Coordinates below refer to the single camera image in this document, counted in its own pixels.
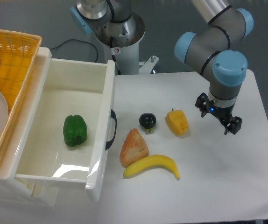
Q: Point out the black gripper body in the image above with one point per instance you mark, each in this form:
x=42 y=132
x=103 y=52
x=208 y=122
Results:
x=222 y=113

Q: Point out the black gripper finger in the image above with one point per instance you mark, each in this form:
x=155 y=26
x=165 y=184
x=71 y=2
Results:
x=232 y=125
x=201 y=104

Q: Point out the black top drawer handle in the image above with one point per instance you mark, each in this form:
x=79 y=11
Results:
x=112 y=130

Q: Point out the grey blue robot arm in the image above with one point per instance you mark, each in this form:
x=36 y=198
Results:
x=208 y=54

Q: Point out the white drawer cabinet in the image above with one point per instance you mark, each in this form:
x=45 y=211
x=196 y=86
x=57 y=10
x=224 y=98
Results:
x=12 y=188

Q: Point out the yellow bell pepper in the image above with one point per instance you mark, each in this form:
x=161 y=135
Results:
x=177 y=122

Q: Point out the black round fruit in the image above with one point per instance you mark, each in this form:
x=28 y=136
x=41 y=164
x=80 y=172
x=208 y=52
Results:
x=148 y=122

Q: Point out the yellow banana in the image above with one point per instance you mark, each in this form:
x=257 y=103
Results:
x=150 y=162

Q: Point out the orange peeled segment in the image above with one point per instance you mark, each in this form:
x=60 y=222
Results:
x=133 y=149

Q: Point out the green bell pepper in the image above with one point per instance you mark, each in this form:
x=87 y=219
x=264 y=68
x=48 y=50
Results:
x=74 y=130

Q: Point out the orange woven basket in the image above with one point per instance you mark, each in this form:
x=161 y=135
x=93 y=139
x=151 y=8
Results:
x=17 y=55

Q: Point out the metal table bracket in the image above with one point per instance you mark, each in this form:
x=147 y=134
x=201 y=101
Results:
x=148 y=67

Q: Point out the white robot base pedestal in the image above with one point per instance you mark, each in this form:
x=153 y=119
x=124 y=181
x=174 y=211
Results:
x=121 y=41

